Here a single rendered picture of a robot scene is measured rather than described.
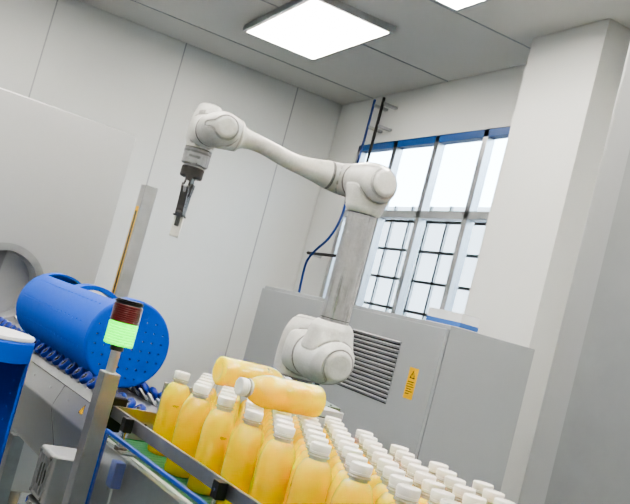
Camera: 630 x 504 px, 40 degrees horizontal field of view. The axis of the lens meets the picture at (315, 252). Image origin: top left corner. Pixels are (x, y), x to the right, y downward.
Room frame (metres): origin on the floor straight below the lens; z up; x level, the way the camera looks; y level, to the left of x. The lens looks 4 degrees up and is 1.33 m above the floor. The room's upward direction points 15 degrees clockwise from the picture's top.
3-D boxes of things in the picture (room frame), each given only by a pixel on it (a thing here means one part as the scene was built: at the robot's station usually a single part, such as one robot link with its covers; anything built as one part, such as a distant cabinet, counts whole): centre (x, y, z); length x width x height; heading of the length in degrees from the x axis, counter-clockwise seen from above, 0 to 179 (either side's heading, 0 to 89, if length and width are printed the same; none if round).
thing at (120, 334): (1.89, 0.36, 1.18); 0.06 x 0.06 x 0.05
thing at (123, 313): (1.89, 0.36, 1.23); 0.06 x 0.06 x 0.04
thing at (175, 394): (2.20, 0.24, 1.00); 0.07 x 0.07 x 0.19
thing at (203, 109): (2.80, 0.45, 1.84); 0.13 x 0.11 x 0.16; 25
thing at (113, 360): (1.89, 0.36, 1.18); 0.06 x 0.06 x 0.16
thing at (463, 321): (4.20, -0.73, 1.48); 0.24 x 0.12 x 0.08; 34
